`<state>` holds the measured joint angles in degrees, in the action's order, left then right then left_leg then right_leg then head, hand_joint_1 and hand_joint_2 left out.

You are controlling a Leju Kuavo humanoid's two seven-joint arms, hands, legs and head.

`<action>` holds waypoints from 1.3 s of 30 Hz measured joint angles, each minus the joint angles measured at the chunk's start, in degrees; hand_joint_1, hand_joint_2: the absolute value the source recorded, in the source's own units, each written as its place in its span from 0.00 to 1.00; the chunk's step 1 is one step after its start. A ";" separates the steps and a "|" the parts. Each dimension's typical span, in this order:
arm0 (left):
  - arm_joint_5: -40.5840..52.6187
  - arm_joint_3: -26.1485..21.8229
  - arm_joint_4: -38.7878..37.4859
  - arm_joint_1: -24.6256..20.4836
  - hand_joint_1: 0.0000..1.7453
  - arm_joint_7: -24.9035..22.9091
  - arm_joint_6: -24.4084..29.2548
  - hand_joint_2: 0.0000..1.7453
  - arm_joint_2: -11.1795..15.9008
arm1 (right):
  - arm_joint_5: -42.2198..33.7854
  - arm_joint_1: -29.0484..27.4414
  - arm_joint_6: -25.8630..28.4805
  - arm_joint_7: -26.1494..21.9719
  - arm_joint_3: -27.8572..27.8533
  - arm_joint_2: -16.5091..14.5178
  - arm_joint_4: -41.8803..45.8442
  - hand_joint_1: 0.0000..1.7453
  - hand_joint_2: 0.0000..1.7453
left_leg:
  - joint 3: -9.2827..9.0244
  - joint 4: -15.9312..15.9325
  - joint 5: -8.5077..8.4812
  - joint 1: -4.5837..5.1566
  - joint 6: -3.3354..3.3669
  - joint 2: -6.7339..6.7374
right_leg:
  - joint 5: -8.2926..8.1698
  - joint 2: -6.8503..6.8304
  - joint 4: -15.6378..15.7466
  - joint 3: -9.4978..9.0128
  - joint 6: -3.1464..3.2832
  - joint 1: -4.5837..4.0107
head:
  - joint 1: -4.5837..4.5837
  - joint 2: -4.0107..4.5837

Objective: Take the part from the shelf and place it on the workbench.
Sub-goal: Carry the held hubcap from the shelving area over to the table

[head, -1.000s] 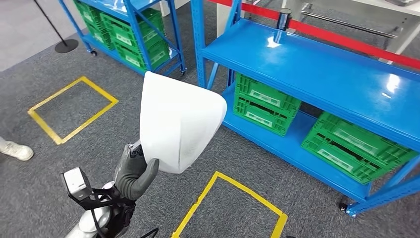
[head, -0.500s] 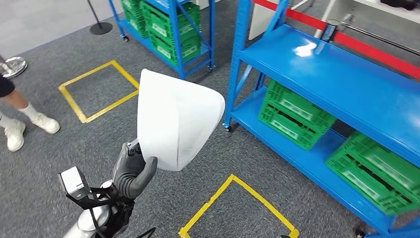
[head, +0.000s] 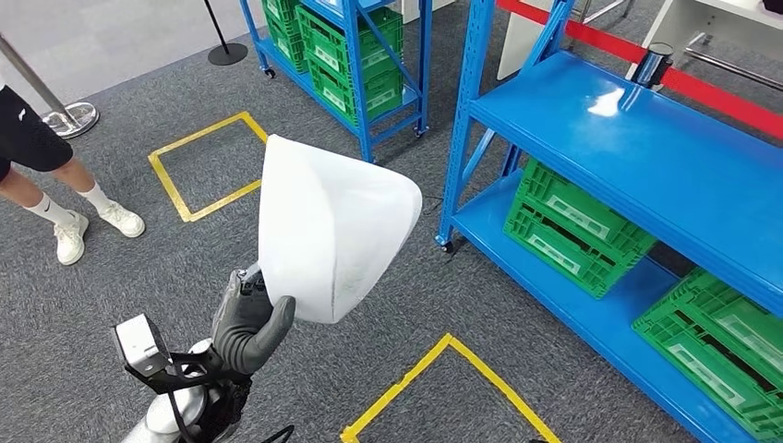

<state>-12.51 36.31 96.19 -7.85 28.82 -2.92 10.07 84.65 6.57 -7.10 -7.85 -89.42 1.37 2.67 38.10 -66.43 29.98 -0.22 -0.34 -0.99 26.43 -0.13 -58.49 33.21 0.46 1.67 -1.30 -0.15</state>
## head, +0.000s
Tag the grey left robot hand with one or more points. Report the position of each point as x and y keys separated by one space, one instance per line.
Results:
x=248 y=330

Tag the white curved shell part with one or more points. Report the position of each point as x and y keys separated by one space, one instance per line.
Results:
x=330 y=232

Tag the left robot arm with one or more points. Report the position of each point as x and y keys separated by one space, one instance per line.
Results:
x=165 y=422

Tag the blue steel shelf rack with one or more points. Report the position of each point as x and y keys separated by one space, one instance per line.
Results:
x=356 y=73
x=642 y=153

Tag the yellow floor tape square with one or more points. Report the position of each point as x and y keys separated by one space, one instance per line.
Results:
x=395 y=391

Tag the black round-base stand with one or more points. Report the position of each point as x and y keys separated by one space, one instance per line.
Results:
x=227 y=55

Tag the person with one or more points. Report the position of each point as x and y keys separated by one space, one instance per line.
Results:
x=30 y=140

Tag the white table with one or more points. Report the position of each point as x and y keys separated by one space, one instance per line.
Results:
x=673 y=24
x=514 y=55

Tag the red barrier belt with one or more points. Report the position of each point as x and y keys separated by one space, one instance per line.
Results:
x=722 y=101

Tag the black bag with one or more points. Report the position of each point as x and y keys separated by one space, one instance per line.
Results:
x=774 y=6

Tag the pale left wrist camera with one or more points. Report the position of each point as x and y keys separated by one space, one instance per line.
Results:
x=139 y=342

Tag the silver stanchion post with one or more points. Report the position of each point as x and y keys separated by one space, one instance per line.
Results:
x=73 y=119

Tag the black barrier post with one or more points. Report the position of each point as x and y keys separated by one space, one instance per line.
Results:
x=651 y=64

